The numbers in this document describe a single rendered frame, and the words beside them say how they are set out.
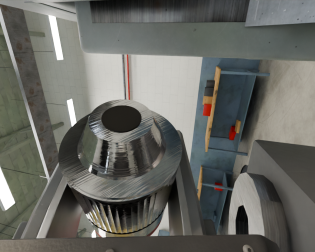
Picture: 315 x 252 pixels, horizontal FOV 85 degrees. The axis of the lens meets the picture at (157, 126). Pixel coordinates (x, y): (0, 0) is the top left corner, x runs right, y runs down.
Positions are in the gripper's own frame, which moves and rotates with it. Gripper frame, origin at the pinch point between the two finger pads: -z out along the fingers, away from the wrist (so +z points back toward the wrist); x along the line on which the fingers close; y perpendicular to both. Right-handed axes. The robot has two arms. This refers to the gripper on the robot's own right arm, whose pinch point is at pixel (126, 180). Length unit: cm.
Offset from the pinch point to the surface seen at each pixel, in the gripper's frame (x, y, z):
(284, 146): -13.6, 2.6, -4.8
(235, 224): -9.4, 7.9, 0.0
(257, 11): -25.3, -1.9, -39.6
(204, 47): -16.1, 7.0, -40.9
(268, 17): -27.0, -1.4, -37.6
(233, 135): -215, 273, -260
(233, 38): -22.3, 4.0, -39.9
